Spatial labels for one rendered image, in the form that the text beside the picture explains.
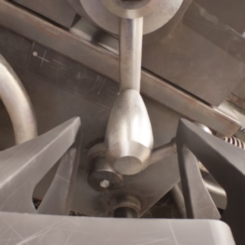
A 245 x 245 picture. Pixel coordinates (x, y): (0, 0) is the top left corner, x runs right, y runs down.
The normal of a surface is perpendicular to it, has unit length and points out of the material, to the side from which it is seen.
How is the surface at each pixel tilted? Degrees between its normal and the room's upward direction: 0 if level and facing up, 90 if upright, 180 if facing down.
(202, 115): 90
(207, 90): 90
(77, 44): 90
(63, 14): 90
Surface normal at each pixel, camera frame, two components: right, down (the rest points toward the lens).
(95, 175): -0.03, 0.58
